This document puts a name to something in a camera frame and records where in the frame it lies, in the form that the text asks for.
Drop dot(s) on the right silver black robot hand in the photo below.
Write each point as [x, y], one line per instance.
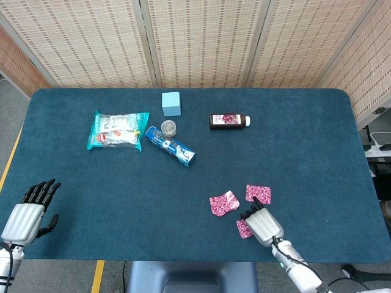
[264, 226]

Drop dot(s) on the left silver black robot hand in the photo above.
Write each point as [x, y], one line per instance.
[23, 222]

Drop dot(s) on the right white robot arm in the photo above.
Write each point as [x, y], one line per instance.
[297, 270]

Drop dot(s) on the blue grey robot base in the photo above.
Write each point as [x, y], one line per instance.
[189, 277]

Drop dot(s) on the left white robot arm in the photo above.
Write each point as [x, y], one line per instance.
[4, 265]

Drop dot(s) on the blue felt table cover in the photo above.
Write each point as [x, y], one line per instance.
[122, 198]

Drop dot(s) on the brown bottle white cap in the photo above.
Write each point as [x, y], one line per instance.
[227, 121]

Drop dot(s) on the blue cookie box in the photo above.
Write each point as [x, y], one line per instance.
[169, 146]

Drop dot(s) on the black equipment box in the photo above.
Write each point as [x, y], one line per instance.
[383, 183]

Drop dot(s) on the teal clear snack bag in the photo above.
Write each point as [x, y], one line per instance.
[116, 131]

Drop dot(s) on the white power strip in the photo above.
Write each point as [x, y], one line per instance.
[377, 150]

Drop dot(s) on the clear round plastic jar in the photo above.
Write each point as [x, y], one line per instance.
[168, 128]

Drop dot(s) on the light blue cube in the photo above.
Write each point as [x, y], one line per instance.
[171, 103]

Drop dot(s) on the woven bamboo screen panel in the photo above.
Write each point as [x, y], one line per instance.
[366, 67]
[18, 67]
[85, 42]
[207, 42]
[305, 42]

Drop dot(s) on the metal screen hinge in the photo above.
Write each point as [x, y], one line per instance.
[379, 110]

